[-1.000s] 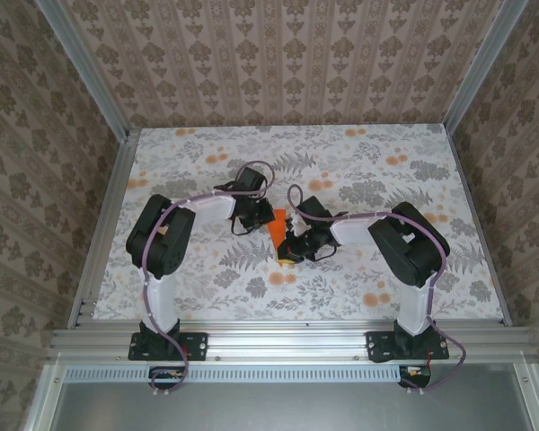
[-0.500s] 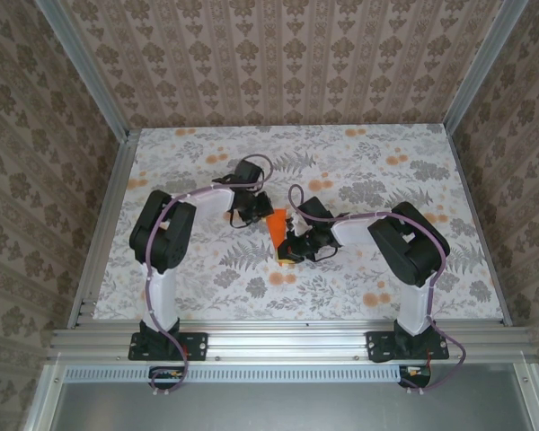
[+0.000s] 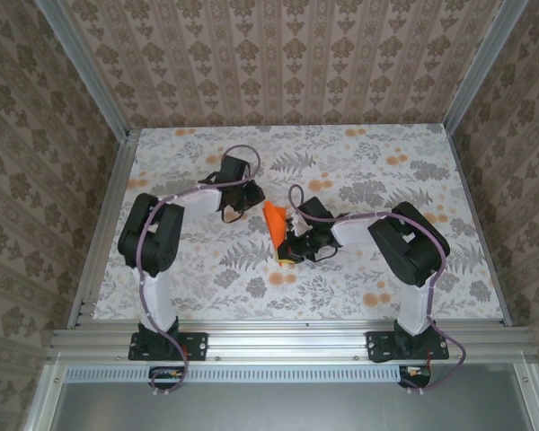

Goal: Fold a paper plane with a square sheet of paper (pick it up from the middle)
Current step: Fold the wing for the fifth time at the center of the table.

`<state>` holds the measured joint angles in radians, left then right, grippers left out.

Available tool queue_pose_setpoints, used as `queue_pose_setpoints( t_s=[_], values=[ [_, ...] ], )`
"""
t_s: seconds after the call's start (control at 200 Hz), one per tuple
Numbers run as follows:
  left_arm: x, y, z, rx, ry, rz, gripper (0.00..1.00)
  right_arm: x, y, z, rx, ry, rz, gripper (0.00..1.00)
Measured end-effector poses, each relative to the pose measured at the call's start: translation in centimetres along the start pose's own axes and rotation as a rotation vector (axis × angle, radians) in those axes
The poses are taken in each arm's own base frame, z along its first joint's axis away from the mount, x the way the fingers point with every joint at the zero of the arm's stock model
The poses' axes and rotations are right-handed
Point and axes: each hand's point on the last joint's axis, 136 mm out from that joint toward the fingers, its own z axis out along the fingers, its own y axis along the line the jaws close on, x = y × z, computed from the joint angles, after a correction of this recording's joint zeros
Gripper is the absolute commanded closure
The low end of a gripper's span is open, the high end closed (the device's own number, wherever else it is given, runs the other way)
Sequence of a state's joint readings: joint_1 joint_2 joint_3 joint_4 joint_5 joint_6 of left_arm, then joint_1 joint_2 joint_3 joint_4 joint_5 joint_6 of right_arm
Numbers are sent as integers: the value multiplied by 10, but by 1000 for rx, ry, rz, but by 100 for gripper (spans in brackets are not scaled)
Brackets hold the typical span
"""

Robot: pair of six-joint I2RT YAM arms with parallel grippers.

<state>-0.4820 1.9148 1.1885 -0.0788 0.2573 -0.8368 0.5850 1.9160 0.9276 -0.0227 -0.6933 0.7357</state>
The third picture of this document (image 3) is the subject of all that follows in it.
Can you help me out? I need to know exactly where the orange paper sheet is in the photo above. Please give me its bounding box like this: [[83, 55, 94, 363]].
[[262, 200, 293, 261]]

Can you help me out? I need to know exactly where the grey metal sheet panel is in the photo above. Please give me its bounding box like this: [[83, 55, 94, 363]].
[[48, 379, 535, 431]]

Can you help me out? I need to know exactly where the aluminium front beam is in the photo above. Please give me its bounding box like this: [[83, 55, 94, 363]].
[[47, 321, 539, 363]]

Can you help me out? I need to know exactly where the floral printed tablecloth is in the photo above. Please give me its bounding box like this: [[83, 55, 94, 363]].
[[92, 125, 507, 322]]

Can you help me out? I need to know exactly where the black connector board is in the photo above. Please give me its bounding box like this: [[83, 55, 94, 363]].
[[397, 364, 432, 390], [148, 365, 190, 391]]

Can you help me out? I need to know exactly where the thin black camera cable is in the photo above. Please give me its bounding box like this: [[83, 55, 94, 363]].
[[219, 204, 248, 224], [312, 246, 340, 264]]

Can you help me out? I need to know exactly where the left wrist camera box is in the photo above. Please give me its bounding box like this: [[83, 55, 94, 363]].
[[218, 156, 248, 183]]

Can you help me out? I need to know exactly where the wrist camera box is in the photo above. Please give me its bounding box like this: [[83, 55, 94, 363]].
[[218, 156, 248, 183], [296, 196, 331, 225]]

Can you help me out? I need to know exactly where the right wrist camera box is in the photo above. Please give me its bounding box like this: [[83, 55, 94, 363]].
[[296, 196, 331, 225]]

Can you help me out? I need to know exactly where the white slotted cable duct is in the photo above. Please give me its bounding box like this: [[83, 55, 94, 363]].
[[64, 363, 428, 383]]

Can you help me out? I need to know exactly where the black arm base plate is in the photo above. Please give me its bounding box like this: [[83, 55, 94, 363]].
[[128, 330, 208, 363], [366, 330, 450, 364]]

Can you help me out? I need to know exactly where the aluminium side rail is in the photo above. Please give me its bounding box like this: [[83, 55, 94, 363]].
[[443, 123, 517, 328], [66, 129, 140, 329]]

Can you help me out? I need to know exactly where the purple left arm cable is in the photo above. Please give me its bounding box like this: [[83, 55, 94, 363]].
[[134, 144, 262, 399]]

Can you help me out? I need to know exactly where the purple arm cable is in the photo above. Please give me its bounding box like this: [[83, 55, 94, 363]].
[[134, 144, 262, 399], [287, 184, 467, 397]]

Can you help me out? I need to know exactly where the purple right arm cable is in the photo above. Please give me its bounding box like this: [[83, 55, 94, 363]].
[[287, 184, 467, 397]]

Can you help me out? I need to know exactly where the aluminium corner post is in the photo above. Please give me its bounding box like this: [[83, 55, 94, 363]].
[[443, 0, 522, 134], [35, 0, 131, 143]]

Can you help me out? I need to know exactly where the aluminium lower frame rail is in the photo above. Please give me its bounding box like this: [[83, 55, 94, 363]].
[[514, 358, 539, 431], [22, 354, 66, 431]]

